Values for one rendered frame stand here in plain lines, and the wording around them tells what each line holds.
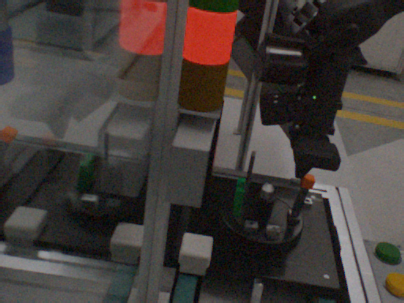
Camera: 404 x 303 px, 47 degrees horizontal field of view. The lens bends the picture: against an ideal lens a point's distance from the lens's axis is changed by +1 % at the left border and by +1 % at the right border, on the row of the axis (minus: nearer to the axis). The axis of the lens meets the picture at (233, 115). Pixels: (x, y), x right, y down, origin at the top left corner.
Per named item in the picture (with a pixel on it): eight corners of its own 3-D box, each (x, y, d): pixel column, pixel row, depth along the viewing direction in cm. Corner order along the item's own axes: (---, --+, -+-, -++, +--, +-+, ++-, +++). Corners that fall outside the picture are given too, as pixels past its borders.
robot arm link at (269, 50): (347, 5, 66) (266, -7, 63) (370, 20, 58) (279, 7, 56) (326, 79, 71) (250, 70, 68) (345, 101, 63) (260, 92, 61)
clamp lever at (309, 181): (300, 211, 78) (315, 174, 74) (301, 218, 76) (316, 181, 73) (278, 206, 78) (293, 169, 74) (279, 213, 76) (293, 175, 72)
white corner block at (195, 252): (210, 256, 72) (214, 235, 70) (207, 278, 68) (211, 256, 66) (180, 251, 72) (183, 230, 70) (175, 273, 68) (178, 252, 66)
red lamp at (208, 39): (230, 52, 48) (238, 5, 46) (227, 69, 44) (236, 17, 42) (183, 44, 48) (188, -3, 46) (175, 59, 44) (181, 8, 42)
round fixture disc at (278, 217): (298, 204, 84) (301, 195, 84) (304, 259, 72) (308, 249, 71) (222, 192, 84) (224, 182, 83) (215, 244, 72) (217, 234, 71)
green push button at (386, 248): (394, 252, 80) (398, 243, 79) (400, 269, 76) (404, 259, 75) (371, 248, 80) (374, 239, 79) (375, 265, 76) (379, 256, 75)
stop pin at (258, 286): (259, 298, 69) (263, 278, 67) (259, 305, 68) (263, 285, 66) (249, 297, 69) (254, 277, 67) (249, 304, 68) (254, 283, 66)
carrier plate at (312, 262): (319, 201, 90) (322, 192, 89) (338, 300, 68) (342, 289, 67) (197, 181, 90) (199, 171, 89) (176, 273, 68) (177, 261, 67)
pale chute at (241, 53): (308, 133, 107) (325, 125, 105) (303, 161, 96) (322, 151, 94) (240, 32, 101) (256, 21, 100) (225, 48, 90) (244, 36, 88)
